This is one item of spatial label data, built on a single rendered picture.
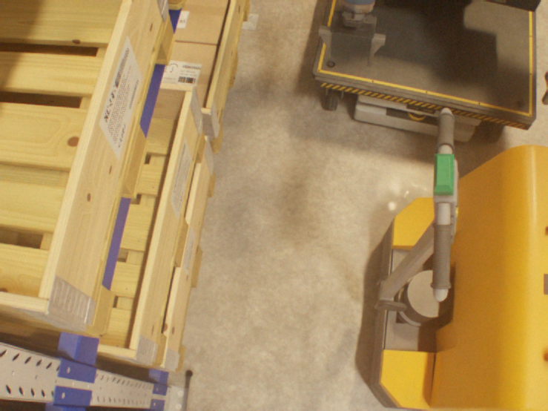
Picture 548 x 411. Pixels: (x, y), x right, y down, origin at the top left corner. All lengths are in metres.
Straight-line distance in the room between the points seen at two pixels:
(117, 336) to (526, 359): 1.15
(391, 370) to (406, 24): 1.52
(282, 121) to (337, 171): 0.37
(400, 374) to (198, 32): 1.57
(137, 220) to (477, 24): 1.80
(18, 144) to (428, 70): 1.79
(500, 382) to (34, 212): 1.28
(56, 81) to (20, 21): 0.23
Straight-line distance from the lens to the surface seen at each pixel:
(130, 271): 1.72
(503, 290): 1.72
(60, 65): 1.39
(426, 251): 1.47
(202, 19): 2.46
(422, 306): 2.03
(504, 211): 1.79
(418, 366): 2.07
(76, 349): 1.28
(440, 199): 1.11
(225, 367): 2.39
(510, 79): 2.65
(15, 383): 1.04
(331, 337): 2.40
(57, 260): 0.96
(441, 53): 2.61
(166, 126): 1.87
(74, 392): 1.31
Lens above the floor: 2.37
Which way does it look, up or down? 69 degrees down
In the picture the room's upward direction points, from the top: 2 degrees counter-clockwise
